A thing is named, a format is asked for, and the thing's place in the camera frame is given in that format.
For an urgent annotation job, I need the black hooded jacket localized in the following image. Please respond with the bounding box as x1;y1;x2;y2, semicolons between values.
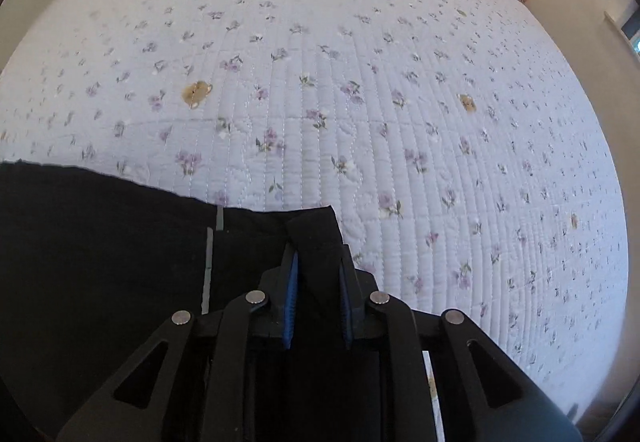
0;160;381;442

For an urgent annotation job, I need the white floral quilted bedspread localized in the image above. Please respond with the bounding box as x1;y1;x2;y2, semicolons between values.
1;0;628;417

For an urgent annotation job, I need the window with grey frame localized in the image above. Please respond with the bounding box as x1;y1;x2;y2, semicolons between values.
604;8;640;59

